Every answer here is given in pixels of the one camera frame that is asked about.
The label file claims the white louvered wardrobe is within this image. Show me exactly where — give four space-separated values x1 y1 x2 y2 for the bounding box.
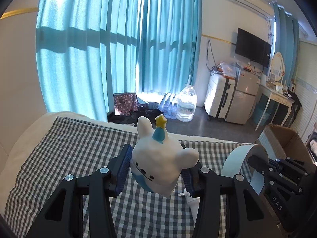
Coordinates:
291 41 317 142

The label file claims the oval vanity mirror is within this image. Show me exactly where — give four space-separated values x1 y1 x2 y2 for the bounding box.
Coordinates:
269 52 285 82

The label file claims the silver mini fridge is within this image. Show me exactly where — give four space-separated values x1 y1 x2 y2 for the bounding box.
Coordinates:
225 69 260 125

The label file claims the white dressing table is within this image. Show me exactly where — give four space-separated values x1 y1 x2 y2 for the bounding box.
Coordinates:
254 84 295 132

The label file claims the teal laundry basket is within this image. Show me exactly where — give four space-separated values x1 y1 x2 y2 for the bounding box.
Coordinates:
252 104 272 126

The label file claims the wooden chair with clothes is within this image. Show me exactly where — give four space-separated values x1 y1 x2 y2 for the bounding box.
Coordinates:
306 123 317 164

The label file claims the white suitcase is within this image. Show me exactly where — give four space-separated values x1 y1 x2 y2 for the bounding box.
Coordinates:
204 73 235 119

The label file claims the white bunny plush toy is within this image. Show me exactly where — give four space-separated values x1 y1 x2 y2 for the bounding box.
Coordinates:
130 114 199 197

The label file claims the pack of water bottles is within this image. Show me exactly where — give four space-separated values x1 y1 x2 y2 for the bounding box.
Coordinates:
158 93 177 120

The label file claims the white small bottle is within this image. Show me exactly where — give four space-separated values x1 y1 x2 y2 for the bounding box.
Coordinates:
178 189 200 223

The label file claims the white air conditioner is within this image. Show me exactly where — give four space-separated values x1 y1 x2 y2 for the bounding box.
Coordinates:
230 0 274 20

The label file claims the black wall television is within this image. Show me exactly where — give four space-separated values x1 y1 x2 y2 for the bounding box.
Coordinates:
235 28 271 68

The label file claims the white tape roll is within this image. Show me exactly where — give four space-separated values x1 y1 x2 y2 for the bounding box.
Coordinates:
221 145 269 195

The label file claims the plastic bag on suitcase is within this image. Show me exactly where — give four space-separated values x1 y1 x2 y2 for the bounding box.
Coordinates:
217 62 240 79

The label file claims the brown cardboard box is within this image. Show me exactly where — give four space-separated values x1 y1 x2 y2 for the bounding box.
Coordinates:
255 124 315 164

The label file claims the black clothes pile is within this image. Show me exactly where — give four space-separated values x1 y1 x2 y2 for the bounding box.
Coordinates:
107 108 162 126

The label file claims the teal corner curtain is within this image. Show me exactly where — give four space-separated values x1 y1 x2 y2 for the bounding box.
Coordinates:
273 3 299 86

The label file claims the large teal window curtain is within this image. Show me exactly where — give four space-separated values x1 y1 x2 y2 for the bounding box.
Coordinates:
35 0 202 121

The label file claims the large water jug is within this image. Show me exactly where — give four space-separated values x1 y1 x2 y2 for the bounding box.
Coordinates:
176 85 197 122

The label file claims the purple patterned bag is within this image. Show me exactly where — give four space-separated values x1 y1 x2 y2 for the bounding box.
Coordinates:
113 92 139 115

